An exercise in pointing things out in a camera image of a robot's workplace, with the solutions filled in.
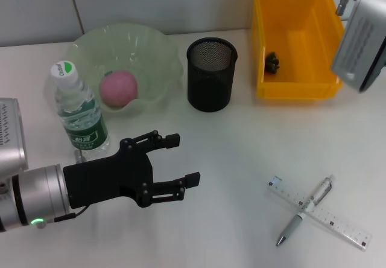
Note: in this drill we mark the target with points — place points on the yellow plastic bin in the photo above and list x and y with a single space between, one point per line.
301 53

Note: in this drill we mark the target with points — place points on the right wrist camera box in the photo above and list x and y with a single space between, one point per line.
359 47

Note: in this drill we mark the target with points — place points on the pink peach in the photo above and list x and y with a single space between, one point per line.
119 88

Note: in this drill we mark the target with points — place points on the white silver ballpoint pen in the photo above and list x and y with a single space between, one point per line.
297 219

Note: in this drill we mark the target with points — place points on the green plastic wrapper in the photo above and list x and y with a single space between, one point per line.
273 62

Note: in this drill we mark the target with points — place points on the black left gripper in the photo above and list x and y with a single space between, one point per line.
108 180

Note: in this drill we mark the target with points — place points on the clear plastic water bottle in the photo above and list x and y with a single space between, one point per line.
84 123

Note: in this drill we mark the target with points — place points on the black mesh pen holder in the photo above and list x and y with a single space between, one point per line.
211 81

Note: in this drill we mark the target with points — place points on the green glass fruit bowl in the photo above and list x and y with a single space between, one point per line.
135 44

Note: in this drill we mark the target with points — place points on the transparent plastic ruler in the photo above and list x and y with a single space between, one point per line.
346 225

